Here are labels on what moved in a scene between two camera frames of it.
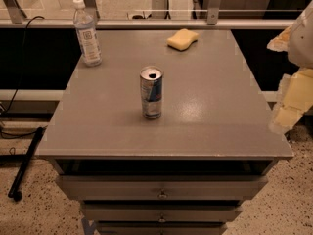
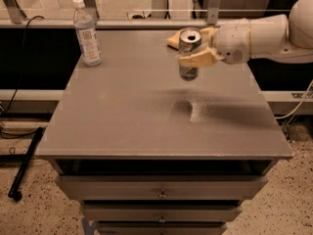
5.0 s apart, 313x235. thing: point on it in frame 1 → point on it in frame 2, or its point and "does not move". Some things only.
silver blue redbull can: (151, 78) → (190, 42)
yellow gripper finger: (296, 97) → (206, 58)
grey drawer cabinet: (187, 172) does not move
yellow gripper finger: (280, 43) → (207, 35)
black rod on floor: (14, 191) does not move
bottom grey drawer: (160, 228) does not move
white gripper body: (301, 41) → (232, 40)
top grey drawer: (161, 187) does not move
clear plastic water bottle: (87, 34) does not move
